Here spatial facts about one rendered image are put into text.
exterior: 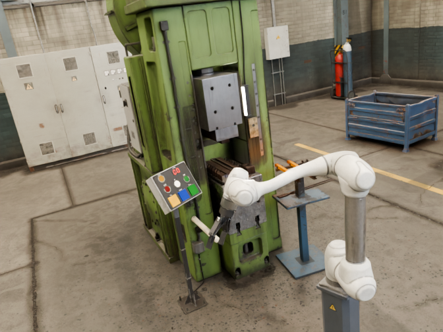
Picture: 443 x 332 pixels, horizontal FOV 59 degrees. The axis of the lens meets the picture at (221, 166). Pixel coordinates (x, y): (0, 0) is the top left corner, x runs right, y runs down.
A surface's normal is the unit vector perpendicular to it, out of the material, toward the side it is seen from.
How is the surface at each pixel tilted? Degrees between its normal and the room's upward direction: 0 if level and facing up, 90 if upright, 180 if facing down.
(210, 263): 90
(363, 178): 84
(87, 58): 90
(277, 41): 90
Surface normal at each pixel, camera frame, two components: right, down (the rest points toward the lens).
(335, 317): -0.69, 0.33
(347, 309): 0.01, 0.33
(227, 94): 0.45, 0.24
